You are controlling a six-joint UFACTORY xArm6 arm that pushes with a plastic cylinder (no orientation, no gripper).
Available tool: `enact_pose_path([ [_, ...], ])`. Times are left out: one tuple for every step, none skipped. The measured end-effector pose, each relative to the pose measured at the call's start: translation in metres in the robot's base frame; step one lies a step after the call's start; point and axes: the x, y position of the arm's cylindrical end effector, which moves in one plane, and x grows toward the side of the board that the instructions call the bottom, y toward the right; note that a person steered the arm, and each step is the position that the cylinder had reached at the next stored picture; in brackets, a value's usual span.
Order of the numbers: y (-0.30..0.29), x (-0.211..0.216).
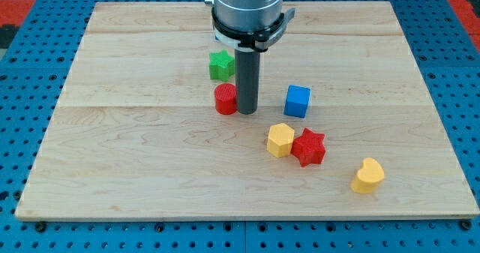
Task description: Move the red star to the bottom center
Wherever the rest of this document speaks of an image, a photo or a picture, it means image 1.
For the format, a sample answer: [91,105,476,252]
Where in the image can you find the red cylinder block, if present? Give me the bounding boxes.
[214,83,237,115]

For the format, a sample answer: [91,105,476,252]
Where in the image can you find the blue cube block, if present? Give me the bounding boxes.
[283,85,311,118]

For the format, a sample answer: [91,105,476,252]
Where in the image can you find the red star block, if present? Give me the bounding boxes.
[290,128,326,167]

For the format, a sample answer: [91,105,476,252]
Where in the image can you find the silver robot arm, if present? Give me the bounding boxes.
[213,0,283,32]

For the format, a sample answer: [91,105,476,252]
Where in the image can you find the green star block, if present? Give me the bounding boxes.
[208,50,235,82]

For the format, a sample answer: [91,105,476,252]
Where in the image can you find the yellow heart block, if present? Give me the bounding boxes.
[350,158,386,194]

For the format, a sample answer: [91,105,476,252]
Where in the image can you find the yellow hexagon block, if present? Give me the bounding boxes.
[267,123,295,158]

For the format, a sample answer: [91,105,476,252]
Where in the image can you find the black clamp ring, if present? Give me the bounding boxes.
[211,7,296,53]

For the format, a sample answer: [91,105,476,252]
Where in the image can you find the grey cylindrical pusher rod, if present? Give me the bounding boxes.
[235,50,260,115]

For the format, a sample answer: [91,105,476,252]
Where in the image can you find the light wooden board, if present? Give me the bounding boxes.
[15,2,479,221]

